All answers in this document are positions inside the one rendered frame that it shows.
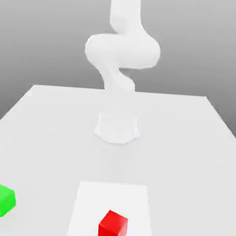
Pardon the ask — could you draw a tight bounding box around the small red cube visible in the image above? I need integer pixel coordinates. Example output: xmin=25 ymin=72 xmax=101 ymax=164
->
xmin=97 ymin=208 xmax=129 ymax=236

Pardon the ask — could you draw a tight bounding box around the small green cube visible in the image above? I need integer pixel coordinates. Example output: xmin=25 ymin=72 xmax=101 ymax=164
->
xmin=0 ymin=184 xmax=18 ymax=219

